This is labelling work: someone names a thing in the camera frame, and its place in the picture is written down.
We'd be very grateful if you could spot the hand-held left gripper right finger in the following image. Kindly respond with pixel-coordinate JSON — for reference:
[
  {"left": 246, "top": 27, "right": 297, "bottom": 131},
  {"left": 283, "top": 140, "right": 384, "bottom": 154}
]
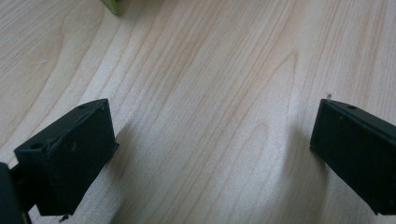
[{"left": 309, "top": 98, "right": 396, "bottom": 216}]

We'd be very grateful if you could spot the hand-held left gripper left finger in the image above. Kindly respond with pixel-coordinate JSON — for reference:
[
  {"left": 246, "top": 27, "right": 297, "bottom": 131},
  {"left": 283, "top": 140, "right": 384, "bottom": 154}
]
[{"left": 13, "top": 98, "right": 120, "bottom": 217}]

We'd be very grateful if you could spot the green box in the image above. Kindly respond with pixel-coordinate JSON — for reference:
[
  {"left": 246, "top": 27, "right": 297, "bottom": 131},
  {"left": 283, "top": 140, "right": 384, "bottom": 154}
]
[{"left": 101, "top": 0, "right": 120, "bottom": 16}]

